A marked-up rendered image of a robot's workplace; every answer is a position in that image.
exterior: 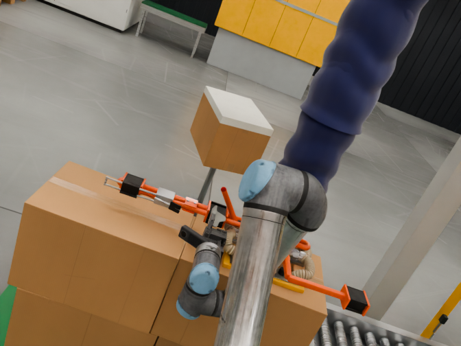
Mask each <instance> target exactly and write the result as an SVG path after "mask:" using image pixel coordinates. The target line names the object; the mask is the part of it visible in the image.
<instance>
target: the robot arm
mask: <svg viewBox="0 0 461 346"><path fill-rule="evenodd" d="M238 195H239V199H240V200H242V201H243V202H244V206H243V215H242V218H241V224H240V228H239V233H238V236H237V242H236V246H235V252H234V256H233V261H232V264H231V268H230V274H229V277H228V283H227V287H226V289H225V290H217V289H216V287H217V284H218V282H219V278H220V276H219V272H220V260H221V258H222V255H223V254H224V250H223V247H224V245H225V244H226V238H227V231H225V230H222V229H219V228H217V229H214V228H212V227H217V226H218V224H219V222H224V221H226V217H225V216H223V215H222V214H221V213H219V212H218V211H217V205H216V206H214V208H212V211H211V215H210V218H209V221H208V226H206V227H205V229H204V232H203V234H202V235H200V234H199V233H197V232H196V231H194V230H193V229H191V228H190V227H188V226H187V225H183V226H182V227H181V229H180V232H179V234H178V237H179V238H181V239H183V240H184V241H185V242H187V243H189V244H190V245H192V246H193V247H195V248H196V251H195V255H194V259H193V266H192V269H191V272H190V273H189V276H188V278H187V280H186V282H185V284H184V286H183V288H182V291H181V293H180V294H179V295H178V300H177V302H176V308H177V311H178V312H179V313H180V315H182V316H183V317H185V318H186V319H190V320H194V319H197V318H198V317H199V316H200V315H205V316H214V317H219V318H220V319H219V323H218V327H217V332H216V336H215V342H214V345H213V346H260V342H261V335H262V331H263V326H264V322H265V316H266V312H267V309H268V302H269V298H270V293H271V289H272V282H273V279H274V273H275V270H276V269H277V268H278V267H279V266H280V265H281V263H282V262H283V261H284V260H285V258H286V257H287V256H288V255H289V254H290V253H291V252H292V250H293V249H294V248H295V247H296V245H297V244H298V243H299V242H300V241H301V240H302V239H303V237H304V236H305V235H306V234H307V232H308V233H311V232H314V231H316V230H317V229H318V228H319V227H320V226H321V224H322V223H323V222H324V219H325V218H326V214H327V205H328V204H327V196H326V193H325V191H324V188H323V186H322V185H321V183H320V182H319V180H318V179H317V178H316V177H315V176H313V175H312V174H310V173H308V172H306V171H303V170H297V169H295V168H291V167H288V166H285V165H281V164H278V163H276V162H274V161H266V160H263V159H258V160H256V161H254V162H253V163H251V164H250V165H249V167H248V168H247V170H246V171H245V173H244V175H243V177H242V179H241V182H240V185H239V193H238ZM213 221H214V222H213Z"/></svg>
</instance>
